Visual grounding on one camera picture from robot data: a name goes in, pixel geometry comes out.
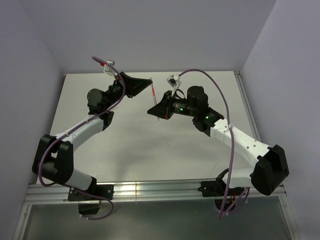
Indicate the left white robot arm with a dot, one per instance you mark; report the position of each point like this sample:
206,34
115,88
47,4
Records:
54,158

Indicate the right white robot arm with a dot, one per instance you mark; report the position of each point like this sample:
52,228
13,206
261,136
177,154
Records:
268,164

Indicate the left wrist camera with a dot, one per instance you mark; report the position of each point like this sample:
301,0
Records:
106,67

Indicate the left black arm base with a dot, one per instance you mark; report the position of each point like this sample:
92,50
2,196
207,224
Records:
87,195

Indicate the aluminium mounting rail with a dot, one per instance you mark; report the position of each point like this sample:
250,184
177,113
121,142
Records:
123,192

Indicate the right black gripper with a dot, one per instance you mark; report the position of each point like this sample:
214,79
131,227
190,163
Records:
163,109

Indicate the red highlighter pen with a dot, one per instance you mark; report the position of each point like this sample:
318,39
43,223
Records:
154,98

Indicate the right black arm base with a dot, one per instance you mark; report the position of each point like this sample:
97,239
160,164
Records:
216,188

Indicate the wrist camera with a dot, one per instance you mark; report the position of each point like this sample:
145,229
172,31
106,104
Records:
175,82
106,67

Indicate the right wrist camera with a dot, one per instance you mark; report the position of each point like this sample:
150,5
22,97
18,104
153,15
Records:
175,82

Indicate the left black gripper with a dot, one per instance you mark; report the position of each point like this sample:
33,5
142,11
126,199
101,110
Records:
133,86

